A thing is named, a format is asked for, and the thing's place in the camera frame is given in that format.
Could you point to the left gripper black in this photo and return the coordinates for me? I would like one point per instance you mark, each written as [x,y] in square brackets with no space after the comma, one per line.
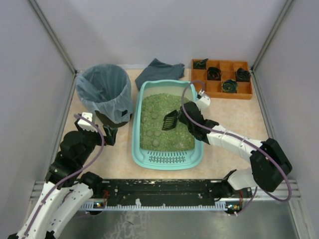
[106,136]

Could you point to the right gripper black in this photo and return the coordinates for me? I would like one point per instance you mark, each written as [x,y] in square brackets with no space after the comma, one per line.
[184,114]

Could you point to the black trash bin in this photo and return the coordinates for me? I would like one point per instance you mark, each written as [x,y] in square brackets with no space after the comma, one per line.
[106,121]

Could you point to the black litter scoop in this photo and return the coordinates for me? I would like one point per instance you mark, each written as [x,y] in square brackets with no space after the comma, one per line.
[170,120]

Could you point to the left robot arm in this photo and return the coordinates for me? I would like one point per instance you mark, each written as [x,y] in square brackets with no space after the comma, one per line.
[66,187]

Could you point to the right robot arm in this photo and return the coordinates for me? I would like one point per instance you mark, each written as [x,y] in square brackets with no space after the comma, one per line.
[269,165]

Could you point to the green cat litter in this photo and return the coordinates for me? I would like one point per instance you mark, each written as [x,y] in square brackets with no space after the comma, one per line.
[152,137]

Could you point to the translucent blue bin liner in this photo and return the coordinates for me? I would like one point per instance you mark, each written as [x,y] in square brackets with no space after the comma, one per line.
[106,88]

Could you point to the black rolled item lower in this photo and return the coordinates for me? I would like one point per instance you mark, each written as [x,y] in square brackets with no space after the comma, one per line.
[229,86]

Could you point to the orange wooden compartment tray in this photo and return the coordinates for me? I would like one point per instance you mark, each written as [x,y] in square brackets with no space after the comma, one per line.
[222,78]

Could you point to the black rolled item middle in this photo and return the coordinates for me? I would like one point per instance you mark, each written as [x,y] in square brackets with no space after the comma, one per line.
[214,74]

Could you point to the black rolled item top-left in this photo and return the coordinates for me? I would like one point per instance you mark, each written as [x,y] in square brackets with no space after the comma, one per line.
[200,64]

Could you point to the grey-blue cloth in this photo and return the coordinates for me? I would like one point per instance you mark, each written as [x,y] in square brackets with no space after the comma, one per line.
[158,70]

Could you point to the black rolled item right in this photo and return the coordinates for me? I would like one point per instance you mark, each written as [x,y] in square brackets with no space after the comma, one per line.
[242,75]

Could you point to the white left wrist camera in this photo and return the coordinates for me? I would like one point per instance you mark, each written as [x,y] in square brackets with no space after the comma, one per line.
[86,122]

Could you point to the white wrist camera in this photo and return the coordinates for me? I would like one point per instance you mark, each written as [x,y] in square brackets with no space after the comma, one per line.
[203,100]
[86,122]

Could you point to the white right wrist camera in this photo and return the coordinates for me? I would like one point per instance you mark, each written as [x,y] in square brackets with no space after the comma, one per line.
[203,100]

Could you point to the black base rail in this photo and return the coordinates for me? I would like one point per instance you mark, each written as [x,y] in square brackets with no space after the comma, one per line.
[171,195]

